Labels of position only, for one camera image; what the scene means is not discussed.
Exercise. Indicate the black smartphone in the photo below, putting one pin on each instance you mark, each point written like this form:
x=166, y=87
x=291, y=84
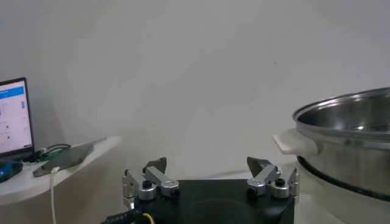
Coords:
x=67, y=158

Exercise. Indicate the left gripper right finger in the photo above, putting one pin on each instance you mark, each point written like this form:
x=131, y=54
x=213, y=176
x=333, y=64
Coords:
x=265, y=176

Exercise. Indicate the open laptop lit screen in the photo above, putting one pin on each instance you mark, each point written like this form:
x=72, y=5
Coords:
x=12, y=115

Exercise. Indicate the white side table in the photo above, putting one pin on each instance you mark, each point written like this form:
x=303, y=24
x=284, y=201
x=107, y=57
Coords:
x=18, y=188

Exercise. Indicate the small black adapter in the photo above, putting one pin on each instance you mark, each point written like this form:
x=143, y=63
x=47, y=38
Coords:
x=30, y=158

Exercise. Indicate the white electric cooker base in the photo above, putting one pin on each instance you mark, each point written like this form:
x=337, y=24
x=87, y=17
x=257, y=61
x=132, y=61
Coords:
x=320, y=207

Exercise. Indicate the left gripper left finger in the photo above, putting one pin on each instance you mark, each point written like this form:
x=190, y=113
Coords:
x=158, y=179

